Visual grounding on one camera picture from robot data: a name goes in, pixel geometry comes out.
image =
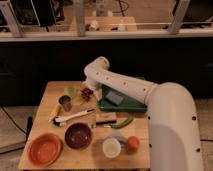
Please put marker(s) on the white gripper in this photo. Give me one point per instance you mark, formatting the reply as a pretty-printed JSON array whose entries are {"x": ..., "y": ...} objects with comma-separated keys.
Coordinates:
[{"x": 94, "y": 86}]

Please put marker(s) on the dark red grapes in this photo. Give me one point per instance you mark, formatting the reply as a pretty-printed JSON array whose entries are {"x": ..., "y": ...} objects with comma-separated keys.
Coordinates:
[{"x": 86, "y": 94}]

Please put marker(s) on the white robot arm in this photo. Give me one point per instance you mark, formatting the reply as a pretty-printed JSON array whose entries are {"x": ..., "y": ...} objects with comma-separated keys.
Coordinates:
[{"x": 173, "y": 125}]

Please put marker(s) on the dark maroon bowl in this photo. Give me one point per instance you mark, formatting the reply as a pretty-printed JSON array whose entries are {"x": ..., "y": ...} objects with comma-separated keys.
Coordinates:
[{"x": 78, "y": 136}]

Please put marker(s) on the orange red bowl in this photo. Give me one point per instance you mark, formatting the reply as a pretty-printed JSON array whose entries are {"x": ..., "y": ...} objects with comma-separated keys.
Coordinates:
[{"x": 44, "y": 150}]

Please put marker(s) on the grey blue sponge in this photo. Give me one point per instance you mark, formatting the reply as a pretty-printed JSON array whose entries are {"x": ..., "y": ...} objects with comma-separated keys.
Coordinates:
[{"x": 114, "y": 98}]

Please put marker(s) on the green plastic tray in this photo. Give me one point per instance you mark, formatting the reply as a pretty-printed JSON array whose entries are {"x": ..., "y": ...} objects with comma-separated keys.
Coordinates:
[{"x": 127, "y": 104}]

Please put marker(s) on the wooden block brush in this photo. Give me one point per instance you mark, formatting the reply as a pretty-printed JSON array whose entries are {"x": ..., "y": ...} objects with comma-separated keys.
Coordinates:
[{"x": 103, "y": 118}]

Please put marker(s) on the light green cup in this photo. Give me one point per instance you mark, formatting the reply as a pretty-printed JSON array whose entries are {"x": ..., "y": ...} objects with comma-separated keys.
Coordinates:
[{"x": 70, "y": 91}]

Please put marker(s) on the metal cup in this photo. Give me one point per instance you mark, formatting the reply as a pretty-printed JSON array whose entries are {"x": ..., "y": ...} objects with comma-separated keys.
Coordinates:
[{"x": 65, "y": 102}]

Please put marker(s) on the grey blue cloth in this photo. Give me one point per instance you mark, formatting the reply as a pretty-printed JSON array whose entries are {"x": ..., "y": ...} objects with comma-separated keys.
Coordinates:
[{"x": 117, "y": 135}]

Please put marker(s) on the yellow corn cob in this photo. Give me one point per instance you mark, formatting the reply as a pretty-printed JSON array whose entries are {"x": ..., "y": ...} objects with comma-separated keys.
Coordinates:
[{"x": 55, "y": 112}]

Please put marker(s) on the white cup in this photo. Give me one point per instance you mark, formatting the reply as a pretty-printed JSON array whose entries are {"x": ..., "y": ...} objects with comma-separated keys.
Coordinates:
[{"x": 111, "y": 148}]

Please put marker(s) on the orange fruit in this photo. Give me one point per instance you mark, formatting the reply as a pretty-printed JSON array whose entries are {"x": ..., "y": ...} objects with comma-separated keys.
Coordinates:
[{"x": 133, "y": 143}]

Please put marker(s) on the white handled brush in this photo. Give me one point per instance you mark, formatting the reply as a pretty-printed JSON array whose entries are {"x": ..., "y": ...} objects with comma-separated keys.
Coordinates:
[{"x": 63, "y": 119}]

